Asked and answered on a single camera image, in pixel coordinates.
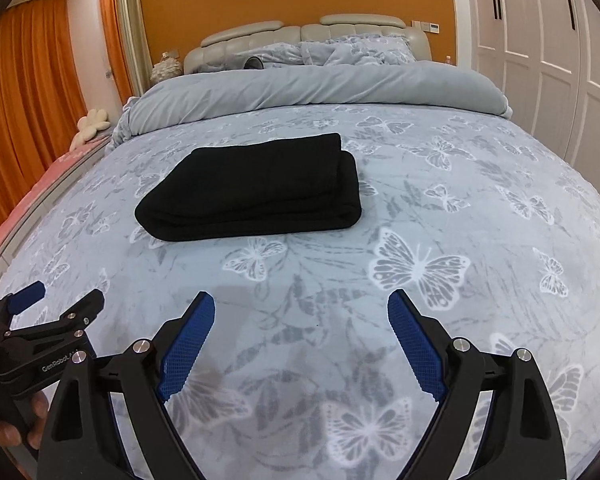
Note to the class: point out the person's left hand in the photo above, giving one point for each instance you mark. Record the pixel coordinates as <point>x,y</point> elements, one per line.
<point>41,407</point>

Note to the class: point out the grey butterfly pillow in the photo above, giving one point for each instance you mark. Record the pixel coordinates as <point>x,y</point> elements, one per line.
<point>360,50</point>
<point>275,54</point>

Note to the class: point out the dark round object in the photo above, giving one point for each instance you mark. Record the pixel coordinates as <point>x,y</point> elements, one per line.
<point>254,63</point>

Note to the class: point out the white flower cushion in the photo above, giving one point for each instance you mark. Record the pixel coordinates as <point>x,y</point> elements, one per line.
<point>92,125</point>

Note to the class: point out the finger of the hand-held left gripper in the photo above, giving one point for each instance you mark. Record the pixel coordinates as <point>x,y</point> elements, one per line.
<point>80,310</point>
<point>27,292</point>

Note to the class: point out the white panel wardrobe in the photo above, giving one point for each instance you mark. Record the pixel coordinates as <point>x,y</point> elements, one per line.
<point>545,35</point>

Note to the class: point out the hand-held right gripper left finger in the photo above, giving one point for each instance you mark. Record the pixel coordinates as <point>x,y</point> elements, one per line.
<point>187,350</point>

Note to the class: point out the beige padded headboard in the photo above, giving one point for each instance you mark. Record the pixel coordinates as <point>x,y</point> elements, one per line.
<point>280,32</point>

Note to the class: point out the black pants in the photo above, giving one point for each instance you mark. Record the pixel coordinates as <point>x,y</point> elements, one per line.
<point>250,190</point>

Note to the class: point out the grey duvet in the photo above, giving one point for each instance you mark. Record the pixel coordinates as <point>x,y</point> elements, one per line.
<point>305,90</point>

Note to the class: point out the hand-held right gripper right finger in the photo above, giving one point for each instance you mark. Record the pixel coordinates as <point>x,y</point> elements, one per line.
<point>417,350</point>

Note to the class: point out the white bedside ornament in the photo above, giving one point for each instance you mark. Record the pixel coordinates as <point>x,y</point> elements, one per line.
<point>165,70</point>

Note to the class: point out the butterfly print blanket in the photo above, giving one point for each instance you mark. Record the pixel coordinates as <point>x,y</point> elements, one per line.
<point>430,200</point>

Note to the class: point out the pink cloth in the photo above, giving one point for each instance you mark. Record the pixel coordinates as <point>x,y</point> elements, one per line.
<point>40,185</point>

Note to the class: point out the orange curtain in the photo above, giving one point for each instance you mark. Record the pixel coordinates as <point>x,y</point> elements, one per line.
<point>116,35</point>
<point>25,110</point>

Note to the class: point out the white wall switch panel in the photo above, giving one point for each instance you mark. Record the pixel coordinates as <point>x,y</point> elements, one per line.
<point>427,26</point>

